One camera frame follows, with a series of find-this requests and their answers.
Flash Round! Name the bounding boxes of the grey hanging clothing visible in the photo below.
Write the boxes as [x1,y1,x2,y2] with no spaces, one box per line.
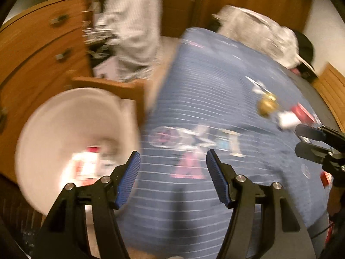
[93,0,165,83]

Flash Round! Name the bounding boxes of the white crumpled cloth pile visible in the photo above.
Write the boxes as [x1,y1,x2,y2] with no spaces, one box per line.
[212,5,300,69]

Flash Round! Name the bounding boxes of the dark grey mattress cover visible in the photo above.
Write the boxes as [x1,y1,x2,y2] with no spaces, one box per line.
[290,69,340,133]

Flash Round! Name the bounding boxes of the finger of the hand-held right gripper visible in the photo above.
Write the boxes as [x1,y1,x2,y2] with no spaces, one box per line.
[295,142,337,166]
[295,124,345,152]

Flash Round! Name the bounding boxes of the wooden headboard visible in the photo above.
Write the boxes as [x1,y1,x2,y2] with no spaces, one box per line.
[313,63,345,133]

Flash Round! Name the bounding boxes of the red carton box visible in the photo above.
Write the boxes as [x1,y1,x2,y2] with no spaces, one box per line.
[292,103,322,126]

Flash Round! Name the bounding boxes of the wooden dresser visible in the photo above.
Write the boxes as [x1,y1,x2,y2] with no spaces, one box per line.
[0,0,147,185]

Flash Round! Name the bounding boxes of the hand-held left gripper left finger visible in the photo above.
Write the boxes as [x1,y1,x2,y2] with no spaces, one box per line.
[32,151,142,259]

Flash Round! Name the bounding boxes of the yellow snack item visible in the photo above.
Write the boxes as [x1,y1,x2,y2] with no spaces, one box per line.
[257,93,279,118]

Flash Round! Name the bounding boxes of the blue star printed bedsheet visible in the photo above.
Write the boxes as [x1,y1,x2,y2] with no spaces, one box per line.
[125,27,340,259]

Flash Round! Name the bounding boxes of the white trash bin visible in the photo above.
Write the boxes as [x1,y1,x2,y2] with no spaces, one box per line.
[15,87,142,217]

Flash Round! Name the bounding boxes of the black clothing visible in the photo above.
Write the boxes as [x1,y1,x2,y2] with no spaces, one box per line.
[292,30,316,72]

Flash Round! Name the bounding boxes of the crushed pink paper cup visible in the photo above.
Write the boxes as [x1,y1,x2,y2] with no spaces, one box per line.
[73,146,102,181]

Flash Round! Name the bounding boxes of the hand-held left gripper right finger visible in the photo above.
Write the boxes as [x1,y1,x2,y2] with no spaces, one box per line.
[206,149,317,259]

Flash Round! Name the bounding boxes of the white plastic wrapper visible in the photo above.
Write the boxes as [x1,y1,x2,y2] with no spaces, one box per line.
[275,111,300,130]

